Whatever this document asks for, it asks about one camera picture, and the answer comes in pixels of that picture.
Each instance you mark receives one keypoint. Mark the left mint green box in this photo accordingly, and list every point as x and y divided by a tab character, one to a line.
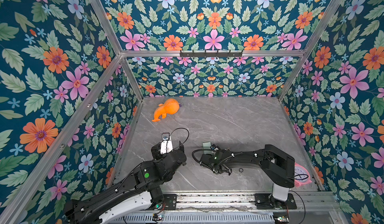
207	145

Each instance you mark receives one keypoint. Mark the black hook rail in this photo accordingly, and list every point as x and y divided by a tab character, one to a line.
214	53

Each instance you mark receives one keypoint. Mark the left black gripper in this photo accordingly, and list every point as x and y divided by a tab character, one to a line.
157	153

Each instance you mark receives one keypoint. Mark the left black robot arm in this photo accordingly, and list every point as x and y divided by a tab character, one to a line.
140	190

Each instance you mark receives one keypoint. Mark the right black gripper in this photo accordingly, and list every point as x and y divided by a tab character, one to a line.
206	159

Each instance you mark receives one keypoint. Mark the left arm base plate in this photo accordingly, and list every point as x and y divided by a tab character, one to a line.
169	202

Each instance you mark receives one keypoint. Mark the pink alarm clock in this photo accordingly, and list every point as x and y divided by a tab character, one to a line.
302	176

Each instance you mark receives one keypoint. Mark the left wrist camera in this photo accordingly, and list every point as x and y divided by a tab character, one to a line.
166	144

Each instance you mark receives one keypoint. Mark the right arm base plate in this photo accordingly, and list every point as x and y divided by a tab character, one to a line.
268	202

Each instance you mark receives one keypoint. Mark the orange plush toy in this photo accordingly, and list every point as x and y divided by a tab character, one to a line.
169	107

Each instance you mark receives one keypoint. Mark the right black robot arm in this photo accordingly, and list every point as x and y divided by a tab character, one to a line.
275	163

